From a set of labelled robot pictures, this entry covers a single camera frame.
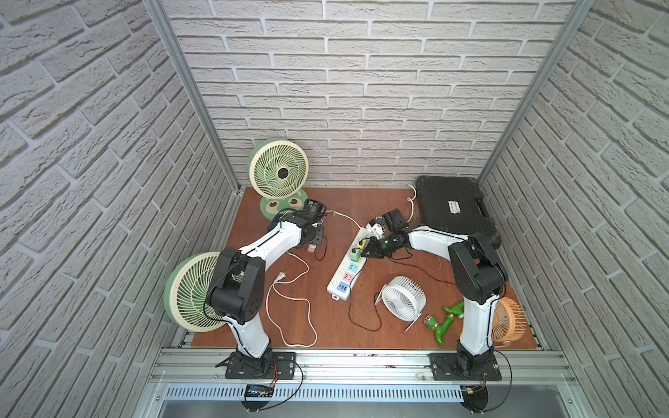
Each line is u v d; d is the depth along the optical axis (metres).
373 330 0.81
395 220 0.81
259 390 0.72
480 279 0.52
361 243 0.92
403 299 0.75
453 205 1.04
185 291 0.69
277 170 0.92
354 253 0.90
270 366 0.72
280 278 0.90
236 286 0.48
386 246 0.84
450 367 0.73
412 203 1.09
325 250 0.98
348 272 0.90
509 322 0.70
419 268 0.93
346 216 0.95
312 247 0.94
